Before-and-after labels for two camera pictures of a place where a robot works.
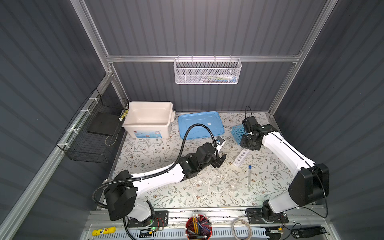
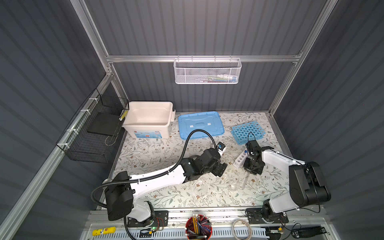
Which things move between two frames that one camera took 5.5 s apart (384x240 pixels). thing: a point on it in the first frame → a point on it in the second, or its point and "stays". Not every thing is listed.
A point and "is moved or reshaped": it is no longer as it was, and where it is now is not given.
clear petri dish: (200, 188) stays
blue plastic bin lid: (212, 120) stays
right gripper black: (243, 144) → (246, 167)
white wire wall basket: (207, 70) stays
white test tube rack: (241, 157) stays
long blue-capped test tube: (249, 178) is moved or reshaped
